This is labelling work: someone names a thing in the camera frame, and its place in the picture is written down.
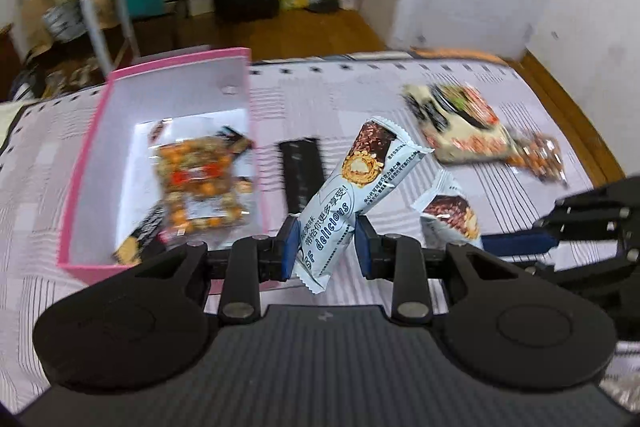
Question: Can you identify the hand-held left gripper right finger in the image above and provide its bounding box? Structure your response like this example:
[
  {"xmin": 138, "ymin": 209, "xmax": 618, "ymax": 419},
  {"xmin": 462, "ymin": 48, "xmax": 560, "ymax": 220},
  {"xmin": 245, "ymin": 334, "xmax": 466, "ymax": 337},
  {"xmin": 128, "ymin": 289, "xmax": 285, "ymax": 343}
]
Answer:
[{"xmin": 354, "ymin": 216, "xmax": 521, "ymax": 327}]

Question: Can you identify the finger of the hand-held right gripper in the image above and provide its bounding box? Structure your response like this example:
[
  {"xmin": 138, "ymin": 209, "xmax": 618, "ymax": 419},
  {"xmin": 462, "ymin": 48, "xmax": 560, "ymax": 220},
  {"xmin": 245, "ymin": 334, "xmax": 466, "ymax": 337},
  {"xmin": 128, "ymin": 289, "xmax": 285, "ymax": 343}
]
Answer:
[
  {"xmin": 525, "ymin": 252, "xmax": 640, "ymax": 308},
  {"xmin": 482, "ymin": 177, "xmax": 640, "ymax": 255}
]

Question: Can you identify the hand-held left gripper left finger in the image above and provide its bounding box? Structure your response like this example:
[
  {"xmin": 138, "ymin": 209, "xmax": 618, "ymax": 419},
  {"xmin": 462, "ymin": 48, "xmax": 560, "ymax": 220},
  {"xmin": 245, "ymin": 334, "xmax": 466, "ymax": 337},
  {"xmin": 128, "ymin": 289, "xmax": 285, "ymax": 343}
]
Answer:
[{"xmin": 132, "ymin": 214, "xmax": 298, "ymax": 325}]

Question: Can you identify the pale blue wafer bar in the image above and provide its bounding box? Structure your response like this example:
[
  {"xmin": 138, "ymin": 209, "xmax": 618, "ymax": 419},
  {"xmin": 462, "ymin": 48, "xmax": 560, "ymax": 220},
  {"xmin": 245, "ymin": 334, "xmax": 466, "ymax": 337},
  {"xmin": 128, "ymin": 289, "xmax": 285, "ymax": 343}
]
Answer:
[
  {"xmin": 410, "ymin": 169, "xmax": 485, "ymax": 253},
  {"xmin": 291, "ymin": 117, "xmax": 435, "ymax": 294}
]

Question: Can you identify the pink cardboard box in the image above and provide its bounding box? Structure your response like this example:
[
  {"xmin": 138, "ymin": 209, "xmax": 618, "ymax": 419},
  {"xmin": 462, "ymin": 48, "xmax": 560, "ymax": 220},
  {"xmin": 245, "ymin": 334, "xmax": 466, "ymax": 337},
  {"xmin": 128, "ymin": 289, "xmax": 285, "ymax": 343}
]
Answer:
[{"xmin": 56, "ymin": 47, "xmax": 275, "ymax": 295}]

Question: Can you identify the black flat pouch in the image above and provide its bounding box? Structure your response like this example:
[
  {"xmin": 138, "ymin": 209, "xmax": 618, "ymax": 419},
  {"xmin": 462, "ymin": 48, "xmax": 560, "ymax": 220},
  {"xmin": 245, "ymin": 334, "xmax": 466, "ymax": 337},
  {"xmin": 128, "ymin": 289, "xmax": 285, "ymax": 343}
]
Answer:
[{"xmin": 276, "ymin": 136, "xmax": 326, "ymax": 218}]

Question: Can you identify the clear coated peanut packet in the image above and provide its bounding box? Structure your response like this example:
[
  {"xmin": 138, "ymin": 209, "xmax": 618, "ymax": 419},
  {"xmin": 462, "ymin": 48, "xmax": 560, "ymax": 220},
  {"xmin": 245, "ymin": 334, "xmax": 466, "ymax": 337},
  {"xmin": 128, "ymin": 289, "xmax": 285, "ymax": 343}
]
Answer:
[{"xmin": 505, "ymin": 129, "xmax": 571, "ymax": 188}]

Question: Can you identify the cream instant noodle packet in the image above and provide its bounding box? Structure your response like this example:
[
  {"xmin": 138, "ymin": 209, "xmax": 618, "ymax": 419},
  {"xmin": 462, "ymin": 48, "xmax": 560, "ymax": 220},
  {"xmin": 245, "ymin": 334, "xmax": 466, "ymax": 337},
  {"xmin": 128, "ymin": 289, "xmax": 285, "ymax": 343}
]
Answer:
[{"xmin": 402, "ymin": 83, "xmax": 516, "ymax": 165}]

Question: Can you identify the orange blanket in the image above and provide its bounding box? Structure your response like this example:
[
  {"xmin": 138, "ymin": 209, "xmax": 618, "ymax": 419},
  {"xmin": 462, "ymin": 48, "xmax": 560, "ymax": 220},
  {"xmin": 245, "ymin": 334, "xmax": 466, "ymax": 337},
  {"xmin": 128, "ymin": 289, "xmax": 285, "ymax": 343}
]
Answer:
[{"xmin": 410, "ymin": 47, "xmax": 511, "ymax": 66}]

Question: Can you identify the black bag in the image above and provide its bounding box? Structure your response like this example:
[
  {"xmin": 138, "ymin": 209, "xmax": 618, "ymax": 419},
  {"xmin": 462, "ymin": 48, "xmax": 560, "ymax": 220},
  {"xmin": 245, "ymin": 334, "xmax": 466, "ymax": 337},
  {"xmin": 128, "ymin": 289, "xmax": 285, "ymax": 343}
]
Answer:
[{"xmin": 10, "ymin": 57, "xmax": 108, "ymax": 102}]

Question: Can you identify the grey beige pillow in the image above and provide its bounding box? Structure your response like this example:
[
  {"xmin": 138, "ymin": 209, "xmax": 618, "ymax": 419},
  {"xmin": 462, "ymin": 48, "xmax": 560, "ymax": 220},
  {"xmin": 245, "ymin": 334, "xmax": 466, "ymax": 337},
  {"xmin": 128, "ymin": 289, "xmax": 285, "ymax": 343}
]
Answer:
[{"xmin": 0, "ymin": 99, "xmax": 31, "ymax": 148}]

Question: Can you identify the white round package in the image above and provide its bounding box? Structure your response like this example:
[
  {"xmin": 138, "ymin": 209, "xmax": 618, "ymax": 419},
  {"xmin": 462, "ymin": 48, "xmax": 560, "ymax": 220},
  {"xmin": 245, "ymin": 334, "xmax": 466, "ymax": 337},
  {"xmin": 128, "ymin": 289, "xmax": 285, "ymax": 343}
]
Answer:
[{"xmin": 42, "ymin": 2, "xmax": 83, "ymax": 42}]

